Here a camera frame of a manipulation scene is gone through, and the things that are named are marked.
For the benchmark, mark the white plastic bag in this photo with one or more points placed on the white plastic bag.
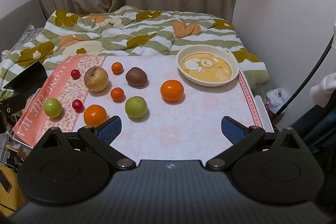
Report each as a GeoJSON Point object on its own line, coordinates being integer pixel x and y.
{"type": "Point", "coordinates": [275, 99]}

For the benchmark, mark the green apple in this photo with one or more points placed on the green apple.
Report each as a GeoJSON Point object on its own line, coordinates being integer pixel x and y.
{"type": "Point", "coordinates": [135, 107]}
{"type": "Point", "coordinates": [53, 107]}

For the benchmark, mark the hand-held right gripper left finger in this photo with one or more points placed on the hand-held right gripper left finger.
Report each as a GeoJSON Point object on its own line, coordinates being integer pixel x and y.
{"type": "Point", "coordinates": [110, 129]}

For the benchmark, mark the small orange mandarin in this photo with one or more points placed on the small orange mandarin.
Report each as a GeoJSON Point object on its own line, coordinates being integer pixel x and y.
{"type": "Point", "coordinates": [117, 94]}
{"type": "Point", "coordinates": [117, 67]}

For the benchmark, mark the grey padded headboard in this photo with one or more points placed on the grey padded headboard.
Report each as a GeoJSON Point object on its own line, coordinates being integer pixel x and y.
{"type": "Point", "coordinates": [18, 16]}

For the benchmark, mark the dark blue cloth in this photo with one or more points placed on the dark blue cloth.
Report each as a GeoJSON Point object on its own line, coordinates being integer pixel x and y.
{"type": "Point", "coordinates": [315, 124]}

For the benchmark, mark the pink floral tablecloth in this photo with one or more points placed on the pink floral tablecloth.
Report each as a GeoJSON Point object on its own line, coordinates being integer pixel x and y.
{"type": "Point", "coordinates": [183, 121]}

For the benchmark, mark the white cloth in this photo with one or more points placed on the white cloth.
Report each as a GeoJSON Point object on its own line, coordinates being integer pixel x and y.
{"type": "Point", "coordinates": [324, 90]}

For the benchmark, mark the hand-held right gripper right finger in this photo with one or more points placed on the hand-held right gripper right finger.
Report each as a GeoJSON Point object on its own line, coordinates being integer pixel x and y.
{"type": "Point", "coordinates": [232, 129]}

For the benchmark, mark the large orange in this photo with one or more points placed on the large orange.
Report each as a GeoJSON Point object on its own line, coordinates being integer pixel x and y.
{"type": "Point", "coordinates": [172, 90]}
{"type": "Point", "coordinates": [95, 115]}

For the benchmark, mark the cream bear print plate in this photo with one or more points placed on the cream bear print plate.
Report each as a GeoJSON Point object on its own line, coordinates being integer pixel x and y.
{"type": "Point", "coordinates": [207, 66]}

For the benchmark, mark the grey patterned cloth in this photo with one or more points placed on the grey patterned cloth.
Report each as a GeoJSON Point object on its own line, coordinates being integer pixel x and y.
{"type": "Point", "coordinates": [29, 35]}

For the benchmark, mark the yellow object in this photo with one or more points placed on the yellow object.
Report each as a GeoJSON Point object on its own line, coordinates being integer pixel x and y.
{"type": "Point", "coordinates": [10, 203]}

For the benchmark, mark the yellow brown pear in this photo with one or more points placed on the yellow brown pear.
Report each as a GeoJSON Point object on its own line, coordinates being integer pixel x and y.
{"type": "Point", "coordinates": [96, 79]}

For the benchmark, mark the red cherry tomato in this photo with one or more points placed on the red cherry tomato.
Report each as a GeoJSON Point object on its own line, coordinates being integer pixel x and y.
{"type": "Point", "coordinates": [75, 74]}
{"type": "Point", "coordinates": [77, 105]}

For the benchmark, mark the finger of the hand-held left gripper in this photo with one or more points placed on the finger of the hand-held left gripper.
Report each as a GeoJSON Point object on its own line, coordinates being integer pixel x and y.
{"type": "Point", "coordinates": [29, 77]}

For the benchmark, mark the brown kiwi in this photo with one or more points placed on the brown kiwi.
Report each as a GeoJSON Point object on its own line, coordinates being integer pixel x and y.
{"type": "Point", "coordinates": [136, 76]}

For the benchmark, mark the green striped floral blanket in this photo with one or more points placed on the green striped floral blanket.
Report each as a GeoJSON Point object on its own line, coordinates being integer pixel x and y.
{"type": "Point", "coordinates": [157, 37]}

